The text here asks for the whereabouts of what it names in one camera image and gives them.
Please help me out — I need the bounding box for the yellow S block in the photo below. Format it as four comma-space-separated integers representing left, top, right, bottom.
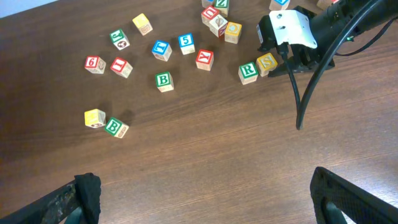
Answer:
256, 53, 278, 77

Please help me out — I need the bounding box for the green b block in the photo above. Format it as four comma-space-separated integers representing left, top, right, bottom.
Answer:
155, 72, 174, 93
104, 117, 129, 138

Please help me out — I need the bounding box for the yellow block lower left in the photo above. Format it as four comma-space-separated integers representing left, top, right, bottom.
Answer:
84, 109, 106, 128

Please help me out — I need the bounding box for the green R block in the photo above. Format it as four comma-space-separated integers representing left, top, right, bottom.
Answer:
238, 62, 259, 85

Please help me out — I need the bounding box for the blue 5 block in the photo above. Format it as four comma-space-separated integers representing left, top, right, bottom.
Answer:
178, 33, 195, 55

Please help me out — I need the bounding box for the blue block centre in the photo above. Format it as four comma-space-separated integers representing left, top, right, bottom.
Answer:
317, 0, 339, 10

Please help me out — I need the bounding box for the blue T block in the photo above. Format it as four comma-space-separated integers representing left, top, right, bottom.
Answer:
152, 40, 172, 62

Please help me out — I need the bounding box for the blue X block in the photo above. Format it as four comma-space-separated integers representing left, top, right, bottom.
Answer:
269, 0, 290, 11

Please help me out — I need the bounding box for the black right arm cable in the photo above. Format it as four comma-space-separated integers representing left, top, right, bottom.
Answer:
278, 0, 398, 131

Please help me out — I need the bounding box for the green B block centre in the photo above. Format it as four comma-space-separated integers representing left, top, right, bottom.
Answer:
155, 72, 174, 93

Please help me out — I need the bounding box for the red 1 block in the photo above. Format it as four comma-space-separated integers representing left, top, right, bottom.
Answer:
110, 57, 133, 78

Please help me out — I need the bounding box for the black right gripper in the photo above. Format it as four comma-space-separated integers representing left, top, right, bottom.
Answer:
257, 6, 326, 77

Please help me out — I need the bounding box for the red U block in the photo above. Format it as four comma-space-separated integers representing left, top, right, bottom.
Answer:
201, 6, 220, 26

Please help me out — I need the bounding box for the yellow block centre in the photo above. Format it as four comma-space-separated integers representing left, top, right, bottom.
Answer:
224, 22, 242, 44

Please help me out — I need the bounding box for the red 6 block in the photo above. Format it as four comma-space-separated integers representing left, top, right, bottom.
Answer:
84, 55, 106, 74

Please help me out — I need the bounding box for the red Y block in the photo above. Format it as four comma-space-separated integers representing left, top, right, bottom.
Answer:
195, 49, 214, 71

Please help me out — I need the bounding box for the green Z block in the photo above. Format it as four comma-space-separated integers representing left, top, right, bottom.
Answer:
214, 0, 229, 17

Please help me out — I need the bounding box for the green B block lower left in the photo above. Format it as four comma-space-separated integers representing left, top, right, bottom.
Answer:
104, 117, 129, 138

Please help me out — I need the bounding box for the red leaf picture block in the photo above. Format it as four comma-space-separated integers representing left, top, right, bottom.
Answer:
209, 15, 228, 38

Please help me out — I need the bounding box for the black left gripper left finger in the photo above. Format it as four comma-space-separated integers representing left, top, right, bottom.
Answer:
1, 173, 101, 224

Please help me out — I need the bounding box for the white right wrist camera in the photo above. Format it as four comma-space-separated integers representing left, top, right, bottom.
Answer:
269, 10, 318, 49

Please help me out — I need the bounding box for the yellow block upper left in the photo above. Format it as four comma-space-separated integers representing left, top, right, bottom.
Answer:
132, 13, 153, 35

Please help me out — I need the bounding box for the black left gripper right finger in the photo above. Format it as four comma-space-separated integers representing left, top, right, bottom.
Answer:
310, 167, 397, 224

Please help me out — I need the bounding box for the green J block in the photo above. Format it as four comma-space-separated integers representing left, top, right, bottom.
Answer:
109, 29, 130, 50

